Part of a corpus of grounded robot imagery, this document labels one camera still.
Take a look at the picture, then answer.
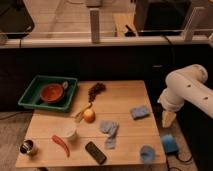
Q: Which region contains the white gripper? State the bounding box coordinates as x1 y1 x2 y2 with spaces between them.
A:
157 89 183 128

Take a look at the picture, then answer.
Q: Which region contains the red yellow apple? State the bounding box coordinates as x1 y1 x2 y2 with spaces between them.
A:
83 109 95 123

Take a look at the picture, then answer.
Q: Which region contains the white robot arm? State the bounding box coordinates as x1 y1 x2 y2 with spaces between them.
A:
158 64 213 128

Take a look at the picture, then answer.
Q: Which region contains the blue plastic cup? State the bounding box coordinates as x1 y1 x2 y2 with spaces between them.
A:
140 145 156 164

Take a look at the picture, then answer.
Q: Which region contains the white cup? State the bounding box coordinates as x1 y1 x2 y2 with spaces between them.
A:
61 123 77 141

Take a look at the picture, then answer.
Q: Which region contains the small metal cup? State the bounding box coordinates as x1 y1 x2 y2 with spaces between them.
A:
20 139 37 156

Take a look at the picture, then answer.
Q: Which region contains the blue sponge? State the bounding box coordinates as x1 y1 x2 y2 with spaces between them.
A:
130 106 149 120

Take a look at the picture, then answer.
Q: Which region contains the light blue cloth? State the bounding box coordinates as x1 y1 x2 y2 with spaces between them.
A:
99 121 119 149

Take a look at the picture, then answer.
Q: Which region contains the bunch of dark grapes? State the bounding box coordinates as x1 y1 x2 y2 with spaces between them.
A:
88 83 106 103

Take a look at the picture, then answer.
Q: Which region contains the black remote control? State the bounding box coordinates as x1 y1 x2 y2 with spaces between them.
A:
85 141 107 165

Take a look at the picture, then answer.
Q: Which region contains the black monitor right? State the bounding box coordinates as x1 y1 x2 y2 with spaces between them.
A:
134 0 191 36

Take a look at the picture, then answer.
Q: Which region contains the black monitor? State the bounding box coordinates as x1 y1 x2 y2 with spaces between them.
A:
0 0 35 39
134 0 191 36

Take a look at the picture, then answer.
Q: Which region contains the small item in tray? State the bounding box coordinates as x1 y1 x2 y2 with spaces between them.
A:
62 81 69 90

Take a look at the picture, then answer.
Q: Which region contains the red chili pepper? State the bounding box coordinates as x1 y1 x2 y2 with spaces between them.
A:
51 135 70 157

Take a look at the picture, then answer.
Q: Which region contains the red bowl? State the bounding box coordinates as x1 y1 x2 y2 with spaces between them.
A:
40 83 64 103

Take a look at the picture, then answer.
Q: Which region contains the green plastic tray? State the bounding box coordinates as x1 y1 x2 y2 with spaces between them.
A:
18 75 78 112

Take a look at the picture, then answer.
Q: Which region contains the black monitor left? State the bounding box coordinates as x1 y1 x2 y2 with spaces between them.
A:
0 0 35 39

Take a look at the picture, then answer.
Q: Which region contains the white right post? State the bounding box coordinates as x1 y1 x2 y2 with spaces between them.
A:
182 7 205 41

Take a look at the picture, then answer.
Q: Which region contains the white post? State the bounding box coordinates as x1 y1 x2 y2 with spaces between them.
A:
90 8 100 44
182 7 205 41

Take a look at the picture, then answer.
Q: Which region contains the white center post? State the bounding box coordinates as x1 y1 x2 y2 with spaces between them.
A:
90 8 100 44

